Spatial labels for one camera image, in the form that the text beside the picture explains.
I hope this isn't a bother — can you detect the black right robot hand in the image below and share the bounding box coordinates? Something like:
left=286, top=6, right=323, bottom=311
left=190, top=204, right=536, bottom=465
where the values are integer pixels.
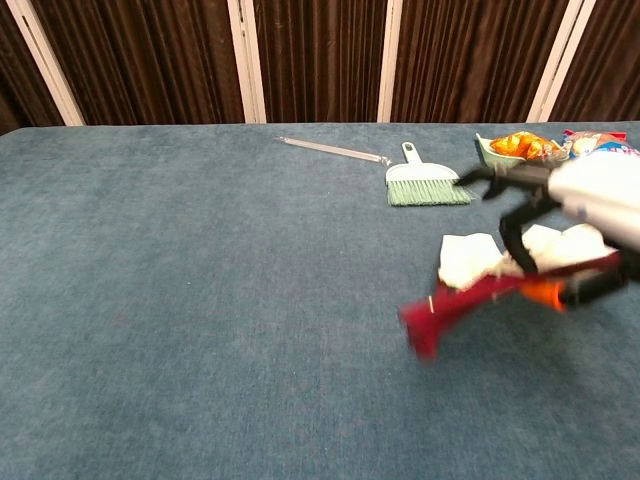
left=457, top=163, right=640, bottom=314

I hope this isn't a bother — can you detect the red-ribbed paper folding fan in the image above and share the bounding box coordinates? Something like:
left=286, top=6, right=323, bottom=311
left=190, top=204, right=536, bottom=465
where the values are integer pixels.
left=398, top=224, right=624, bottom=362

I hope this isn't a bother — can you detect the green mini hand broom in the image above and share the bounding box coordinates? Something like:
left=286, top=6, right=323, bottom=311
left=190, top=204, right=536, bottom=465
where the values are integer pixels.
left=384, top=141, right=474, bottom=207

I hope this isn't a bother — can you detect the orange crumpled snack wrapper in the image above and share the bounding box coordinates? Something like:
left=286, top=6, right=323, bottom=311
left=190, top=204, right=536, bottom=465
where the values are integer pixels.
left=489, top=130, right=564, bottom=162

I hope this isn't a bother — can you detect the green mini dustpan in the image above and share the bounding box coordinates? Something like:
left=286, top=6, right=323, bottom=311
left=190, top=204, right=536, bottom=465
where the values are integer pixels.
left=474, top=132, right=571, bottom=177

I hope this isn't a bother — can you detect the blue and red snack bag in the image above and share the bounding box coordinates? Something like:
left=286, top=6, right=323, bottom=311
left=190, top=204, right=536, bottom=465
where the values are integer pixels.
left=562, top=129, right=640, bottom=162

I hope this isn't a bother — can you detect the clear glass rod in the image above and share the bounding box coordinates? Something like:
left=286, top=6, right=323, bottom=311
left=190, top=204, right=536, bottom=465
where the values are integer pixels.
left=274, top=135, right=392, bottom=169

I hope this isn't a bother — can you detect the blue velvet table cover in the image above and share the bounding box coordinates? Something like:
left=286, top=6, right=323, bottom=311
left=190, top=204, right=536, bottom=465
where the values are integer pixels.
left=0, top=119, right=640, bottom=480

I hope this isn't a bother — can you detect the brown pleated curtain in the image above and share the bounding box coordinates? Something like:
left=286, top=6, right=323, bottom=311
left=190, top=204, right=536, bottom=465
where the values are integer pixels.
left=0, top=0, right=640, bottom=136

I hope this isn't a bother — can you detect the white frame post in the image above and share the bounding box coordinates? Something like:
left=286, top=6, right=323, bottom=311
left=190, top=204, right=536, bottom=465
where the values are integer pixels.
left=5, top=0, right=86, bottom=127
left=227, top=0, right=268, bottom=125
left=375, top=0, right=404, bottom=124
left=525, top=0, right=597, bottom=123

